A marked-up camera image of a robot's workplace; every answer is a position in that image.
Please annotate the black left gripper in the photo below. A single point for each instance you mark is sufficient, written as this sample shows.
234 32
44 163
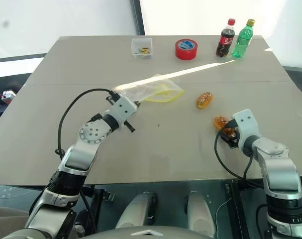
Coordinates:
129 125

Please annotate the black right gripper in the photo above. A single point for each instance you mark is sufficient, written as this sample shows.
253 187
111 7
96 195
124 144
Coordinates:
235 140

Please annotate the orange snack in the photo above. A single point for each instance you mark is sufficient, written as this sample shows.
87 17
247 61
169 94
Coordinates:
204 100
219 122

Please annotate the clear plastic bag yellow zip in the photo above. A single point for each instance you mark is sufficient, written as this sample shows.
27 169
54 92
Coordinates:
143 90

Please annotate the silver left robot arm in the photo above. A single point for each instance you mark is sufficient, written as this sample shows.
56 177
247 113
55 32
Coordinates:
78 152

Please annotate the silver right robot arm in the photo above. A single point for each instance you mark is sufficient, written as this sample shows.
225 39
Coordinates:
280 171

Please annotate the small coloured clips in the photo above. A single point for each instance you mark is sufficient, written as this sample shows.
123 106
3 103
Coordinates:
143 50

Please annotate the clear plastic box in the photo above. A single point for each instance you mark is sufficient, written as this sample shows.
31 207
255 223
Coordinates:
142 43

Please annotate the red tape roll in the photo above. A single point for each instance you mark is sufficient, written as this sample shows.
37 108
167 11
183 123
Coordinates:
186 51

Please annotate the dark window pillar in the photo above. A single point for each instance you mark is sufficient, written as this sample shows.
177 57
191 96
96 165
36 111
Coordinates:
137 17

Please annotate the green soda bottle yellow cap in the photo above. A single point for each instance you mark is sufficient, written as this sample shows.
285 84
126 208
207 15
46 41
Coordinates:
242 41

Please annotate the cola bottle red cap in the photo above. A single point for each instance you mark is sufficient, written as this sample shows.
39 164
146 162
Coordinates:
225 39

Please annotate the red and white small box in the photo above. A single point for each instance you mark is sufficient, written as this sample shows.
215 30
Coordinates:
8 96

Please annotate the grey robot torso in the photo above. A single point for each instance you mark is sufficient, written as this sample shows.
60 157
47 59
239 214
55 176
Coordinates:
145 234

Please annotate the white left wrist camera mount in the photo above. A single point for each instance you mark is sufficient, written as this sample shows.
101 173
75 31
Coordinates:
123 107

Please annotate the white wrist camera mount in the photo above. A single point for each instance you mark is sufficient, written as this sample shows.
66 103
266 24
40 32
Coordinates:
123 107
247 122

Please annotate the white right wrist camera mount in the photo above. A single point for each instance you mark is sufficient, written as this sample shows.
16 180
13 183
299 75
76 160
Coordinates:
247 122

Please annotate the black table frame leg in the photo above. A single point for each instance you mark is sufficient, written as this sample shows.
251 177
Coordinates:
236 211

